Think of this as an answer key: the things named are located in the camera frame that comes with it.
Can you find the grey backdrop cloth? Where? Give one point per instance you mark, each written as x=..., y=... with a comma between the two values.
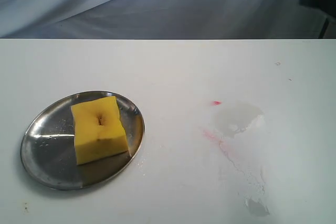
x=160, y=19

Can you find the yellowish liquid spill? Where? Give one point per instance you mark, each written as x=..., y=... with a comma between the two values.
x=238, y=118

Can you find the yellow sponge block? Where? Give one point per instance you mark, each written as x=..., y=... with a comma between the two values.
x=98, y=130

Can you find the round stainless steel plate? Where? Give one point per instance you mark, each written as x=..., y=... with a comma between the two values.
x=47, y=150

